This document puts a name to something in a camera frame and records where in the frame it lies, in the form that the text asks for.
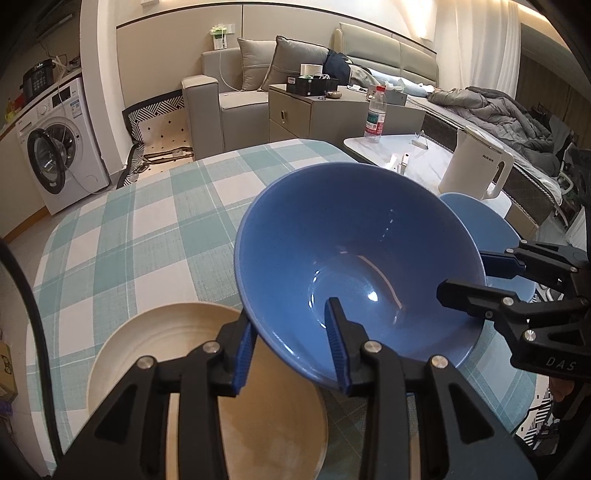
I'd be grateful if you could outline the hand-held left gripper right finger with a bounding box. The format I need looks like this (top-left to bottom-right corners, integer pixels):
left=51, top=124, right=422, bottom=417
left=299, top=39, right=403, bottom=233
left=324, top=296, right=539, bottom=480

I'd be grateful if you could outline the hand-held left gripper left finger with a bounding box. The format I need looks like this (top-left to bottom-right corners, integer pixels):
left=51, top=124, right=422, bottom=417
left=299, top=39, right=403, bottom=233
left=53, top=310, right=258, bottom=480

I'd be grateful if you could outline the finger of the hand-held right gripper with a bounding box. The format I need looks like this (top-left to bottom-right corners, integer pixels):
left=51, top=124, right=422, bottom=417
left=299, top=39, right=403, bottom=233
left=436, top=278, right=589, bottom=331
left=480, top=240, right=591, bottom=289

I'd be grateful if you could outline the blue bowl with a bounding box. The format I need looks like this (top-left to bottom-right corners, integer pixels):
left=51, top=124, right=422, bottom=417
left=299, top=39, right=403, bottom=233
left=438, top=191, right=539, bottom=303
left=234, top=164, right=489, bottom=391

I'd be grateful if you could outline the cream round plate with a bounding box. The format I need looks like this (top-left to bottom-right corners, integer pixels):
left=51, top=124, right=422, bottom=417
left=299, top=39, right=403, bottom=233
left=87, top=302, right=329, bottom=480

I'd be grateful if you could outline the person's right hand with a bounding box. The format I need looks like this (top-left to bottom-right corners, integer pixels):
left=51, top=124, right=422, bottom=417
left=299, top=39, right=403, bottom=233
left=548, top=376, right=577, bottom=408

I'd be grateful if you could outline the white electric kettle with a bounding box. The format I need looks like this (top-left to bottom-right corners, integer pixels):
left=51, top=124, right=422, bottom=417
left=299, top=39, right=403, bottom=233
left=438, top=124, right=514, bottom=201

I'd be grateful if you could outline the white marble side table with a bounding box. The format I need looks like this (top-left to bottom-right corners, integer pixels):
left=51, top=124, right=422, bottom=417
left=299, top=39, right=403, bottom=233
left=342, top=134, right=513, bottom=217

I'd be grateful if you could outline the grey jacket on bed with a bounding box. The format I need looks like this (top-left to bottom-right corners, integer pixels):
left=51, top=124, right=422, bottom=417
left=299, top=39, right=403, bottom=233
left=427, top=85, right=564, bottom=155

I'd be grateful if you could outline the teal checked tablecloth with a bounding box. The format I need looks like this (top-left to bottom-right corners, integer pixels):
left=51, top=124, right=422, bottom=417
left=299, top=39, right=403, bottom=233
left=25, top=138, right=541, bottom=480

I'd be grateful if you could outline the clear water bottle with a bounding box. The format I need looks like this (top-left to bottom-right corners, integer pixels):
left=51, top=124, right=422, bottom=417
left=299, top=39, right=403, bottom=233
left=364, top=84, right=387, bottom=139

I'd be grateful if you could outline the striped black white cushion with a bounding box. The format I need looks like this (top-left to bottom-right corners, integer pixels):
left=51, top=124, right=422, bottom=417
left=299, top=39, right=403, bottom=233
left=117, top=143, right=195, bottom=190

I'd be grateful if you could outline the white curtain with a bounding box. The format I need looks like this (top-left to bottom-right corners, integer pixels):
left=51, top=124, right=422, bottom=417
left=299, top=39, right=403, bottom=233
left=494, top=0, right=522, bottom=102

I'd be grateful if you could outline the grey nightstand cabinet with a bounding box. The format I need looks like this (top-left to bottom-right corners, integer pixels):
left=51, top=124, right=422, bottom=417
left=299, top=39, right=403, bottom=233
left=268, top=83, right=426, bottom=149

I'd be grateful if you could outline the beige upholstered bed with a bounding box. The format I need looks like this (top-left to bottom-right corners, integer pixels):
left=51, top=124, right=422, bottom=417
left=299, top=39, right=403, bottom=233
left=332, top=21, right=591, bottom=222

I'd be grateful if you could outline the white diamond print cushion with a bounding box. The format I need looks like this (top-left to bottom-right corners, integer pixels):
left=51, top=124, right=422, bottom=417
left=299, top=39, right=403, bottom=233
left=139, top=111, right=194, bottom=158

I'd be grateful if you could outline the grey sofa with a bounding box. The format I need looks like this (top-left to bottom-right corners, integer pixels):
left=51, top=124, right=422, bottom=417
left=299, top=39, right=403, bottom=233
left=181, top=48, right=278, bottom=155

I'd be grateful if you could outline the dark blue pillow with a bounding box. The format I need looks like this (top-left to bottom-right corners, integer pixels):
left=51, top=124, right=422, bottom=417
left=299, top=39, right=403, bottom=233
left=323, top=48, right=354, bottom=86

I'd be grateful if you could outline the black storage box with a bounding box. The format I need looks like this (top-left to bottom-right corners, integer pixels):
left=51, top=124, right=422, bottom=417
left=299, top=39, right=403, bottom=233
left=285, top=74, right=340, bottom=97

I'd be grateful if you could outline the black white geometric cushion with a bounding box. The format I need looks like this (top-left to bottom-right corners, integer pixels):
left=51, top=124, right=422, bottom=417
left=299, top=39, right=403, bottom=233
left=121, top=90, right=185, bottom=139

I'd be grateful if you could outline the white washing machine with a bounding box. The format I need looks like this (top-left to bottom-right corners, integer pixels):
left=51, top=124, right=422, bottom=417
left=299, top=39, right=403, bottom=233
left=16, top=76, right=112, bottom=217

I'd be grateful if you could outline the grey pillow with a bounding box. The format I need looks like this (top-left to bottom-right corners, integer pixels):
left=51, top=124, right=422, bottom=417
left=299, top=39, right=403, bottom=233
left=261, top=36, right=333, bottom=93
left=238, top=37, right=278, bottom=93

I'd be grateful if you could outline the black pressure cooker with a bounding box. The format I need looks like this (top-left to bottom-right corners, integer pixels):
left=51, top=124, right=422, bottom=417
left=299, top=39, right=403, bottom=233
left=22, top=60, right=58, bottom=103

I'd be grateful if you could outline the wall socket with green charger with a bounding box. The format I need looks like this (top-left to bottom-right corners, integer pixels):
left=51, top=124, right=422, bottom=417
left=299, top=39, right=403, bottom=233
left=209, top=25, right=235, bottom=51

